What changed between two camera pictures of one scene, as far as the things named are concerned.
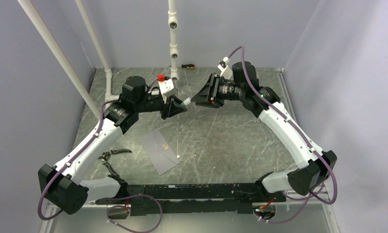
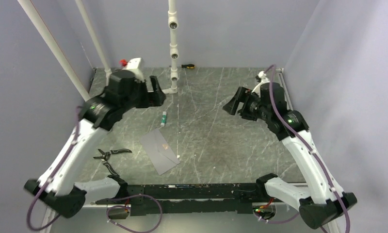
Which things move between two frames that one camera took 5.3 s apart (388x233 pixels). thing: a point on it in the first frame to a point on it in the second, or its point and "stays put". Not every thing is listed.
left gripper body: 165,112 to 143,96
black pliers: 106,155 stays put
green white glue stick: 186,101 to 163,119
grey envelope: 157,151 stays put
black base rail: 169,199 stays put
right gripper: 209,95 to 244,95
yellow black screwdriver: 188,66 stays put
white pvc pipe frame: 173,25 stays put
